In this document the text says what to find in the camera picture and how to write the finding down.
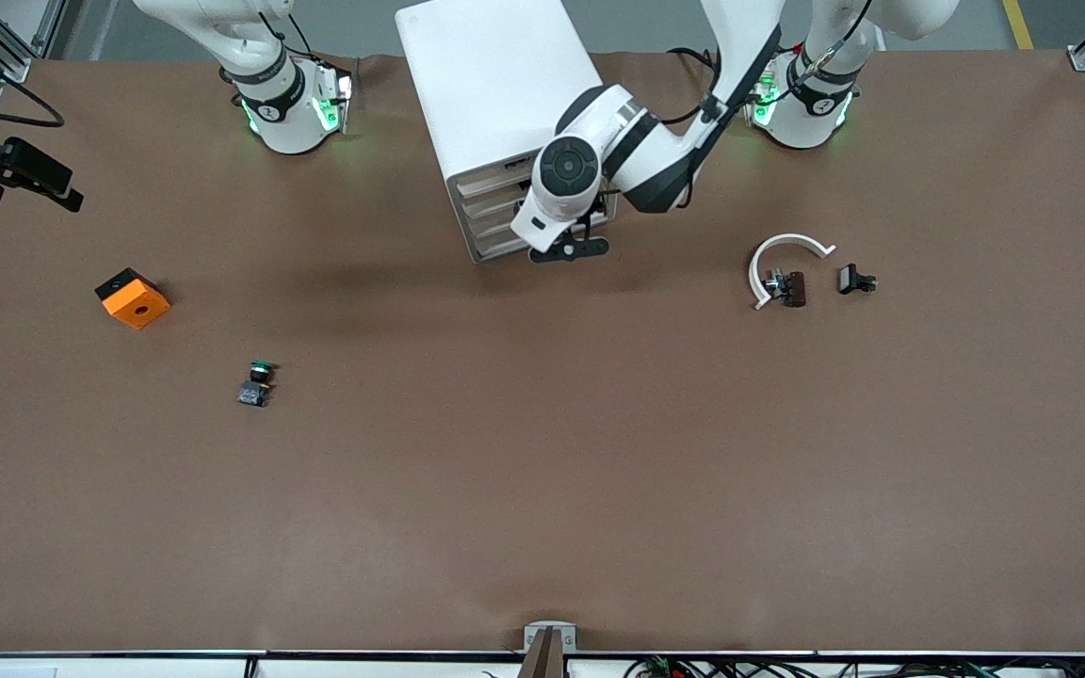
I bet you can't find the beige cabinet drawer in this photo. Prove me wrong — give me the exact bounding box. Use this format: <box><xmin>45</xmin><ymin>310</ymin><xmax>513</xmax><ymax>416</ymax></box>
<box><xmin>472</xmin><ymin>230</ymin><xmax>536</xmax><ymax>262</ymax></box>
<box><xmin>461</xmin><ymin>191</ymin><xmax>530</xmax><ymax>220</ymax></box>
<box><xmin>466</xmin><ymin>211</ymin><xmax>521</xmax><ymax>241</ymax></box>
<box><xmin>455</xmin><ymin>162</ymin><xmax>538</xmax><ymax>198</ymax></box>

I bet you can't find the white drawer cabinet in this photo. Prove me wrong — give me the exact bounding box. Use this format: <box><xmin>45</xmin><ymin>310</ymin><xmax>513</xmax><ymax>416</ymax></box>
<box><xmin>396</xmin><ymin>0</ymin><xmax>625</xmax><ymax>265</ymax></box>

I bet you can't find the green push button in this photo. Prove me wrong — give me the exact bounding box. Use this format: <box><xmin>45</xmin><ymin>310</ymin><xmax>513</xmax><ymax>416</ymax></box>
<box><xmin>237</xmin><ymin>361</ymin><xmax>278</xmax><ymax>409</ymax></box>

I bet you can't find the white curved plastic part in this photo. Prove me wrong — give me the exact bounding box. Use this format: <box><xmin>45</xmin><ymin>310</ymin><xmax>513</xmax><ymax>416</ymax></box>
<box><xmin>748</xmin><ymin>233</ymin><xmax>837</xmax><ymax>312</ymax></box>

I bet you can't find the small brown terminal block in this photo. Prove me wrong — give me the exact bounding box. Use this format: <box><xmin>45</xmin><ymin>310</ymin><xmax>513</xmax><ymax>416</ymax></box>
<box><xmin>764</xmin><ymin>269</ymin><xmax>807</xmax><ymax>309</ymax></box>

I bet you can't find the brown table cover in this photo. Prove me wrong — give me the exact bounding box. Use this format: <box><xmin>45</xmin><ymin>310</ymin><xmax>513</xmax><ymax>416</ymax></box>
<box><xmin>0</xmin><ymin>49</ymin><xmax>1085</xmax><ymax>656</ymax></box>

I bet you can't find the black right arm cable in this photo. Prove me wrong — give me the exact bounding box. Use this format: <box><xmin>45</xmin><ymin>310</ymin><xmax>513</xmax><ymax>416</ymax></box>
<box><xmin>0</xmin><ymin>26</ymin><xmax>65</xmax><ymax>129</ymax></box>

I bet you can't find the orange button enclosure box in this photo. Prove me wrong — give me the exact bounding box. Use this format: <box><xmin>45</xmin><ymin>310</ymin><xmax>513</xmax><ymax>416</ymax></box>
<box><xmin>94</xmin><ymin>267</ymin><xmax>171</xmax><ymax>331</ymax></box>

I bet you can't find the black base power cable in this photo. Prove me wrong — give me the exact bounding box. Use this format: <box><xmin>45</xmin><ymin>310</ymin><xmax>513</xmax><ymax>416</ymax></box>
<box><xmin>668</xmin><ymin>47</ymin><xmax>722</xmax><ymax>76</ymax></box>

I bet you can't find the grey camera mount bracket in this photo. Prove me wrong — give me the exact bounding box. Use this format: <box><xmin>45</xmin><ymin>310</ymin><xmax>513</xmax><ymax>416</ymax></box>
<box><xmin>519</xmin><ymin>621</ymin><xmax>578</xmax><ymax>678</ymax></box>

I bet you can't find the bundle of table edge cables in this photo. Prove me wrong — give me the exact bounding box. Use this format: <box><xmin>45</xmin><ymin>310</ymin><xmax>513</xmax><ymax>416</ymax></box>
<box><xmin>623</xmin><ymin>656</ymin><xmax>1085</xmax><ymax>678</ymax></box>

